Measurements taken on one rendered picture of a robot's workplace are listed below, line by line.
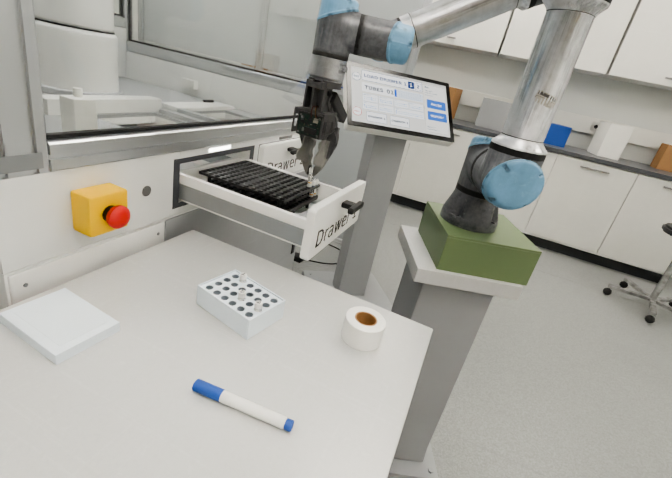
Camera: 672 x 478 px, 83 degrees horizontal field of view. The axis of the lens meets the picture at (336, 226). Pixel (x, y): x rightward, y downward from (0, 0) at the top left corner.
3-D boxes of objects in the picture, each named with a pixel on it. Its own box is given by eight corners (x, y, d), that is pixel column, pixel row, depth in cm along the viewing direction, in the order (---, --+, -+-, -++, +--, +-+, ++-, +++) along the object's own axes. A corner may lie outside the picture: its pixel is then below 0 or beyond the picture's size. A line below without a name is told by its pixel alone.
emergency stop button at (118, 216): (133, 226, 65) (133, 204, 64) (112, 233, 62) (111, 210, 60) (120, 220, 66) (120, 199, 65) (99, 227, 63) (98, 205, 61)
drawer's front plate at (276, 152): (305, 167, 136) (310, 137, 132) (260, 183, 110) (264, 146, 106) (301, 166, 136) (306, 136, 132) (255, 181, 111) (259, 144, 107)
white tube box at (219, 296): (282, 317, 66) (285, 299, 64) (246, 340, 59) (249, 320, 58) (233, 286, 72) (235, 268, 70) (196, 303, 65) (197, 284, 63)
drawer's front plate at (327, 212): (357, 220, 99) (366, 181, 95) (306, 262, 74) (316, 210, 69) (351, 218, 100) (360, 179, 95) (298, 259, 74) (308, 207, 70)
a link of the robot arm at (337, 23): (364, -1, 70) (319, -12, 70) (350, 62, 74) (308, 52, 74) (364, 5, 77) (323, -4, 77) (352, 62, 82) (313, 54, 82)
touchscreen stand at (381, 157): (402, 329, 197) (468, 134, 157) (319, 330, 183) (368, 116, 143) (371, 277, 240) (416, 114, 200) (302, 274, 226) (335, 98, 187)
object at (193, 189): (349, 215, 97) (354, 192, 95) (303, 249, 75) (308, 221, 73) (223, 171, 109) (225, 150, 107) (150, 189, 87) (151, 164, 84)
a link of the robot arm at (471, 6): (571, -65, 82) (357, 26, 92) (600, -82, 72) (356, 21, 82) (578, -7, 86) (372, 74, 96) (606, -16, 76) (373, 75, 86)
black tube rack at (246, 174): (315, 208, 96) (320, 184, 94) (279, 228, 81) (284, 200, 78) (243, 182, 103) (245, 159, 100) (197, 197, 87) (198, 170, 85)
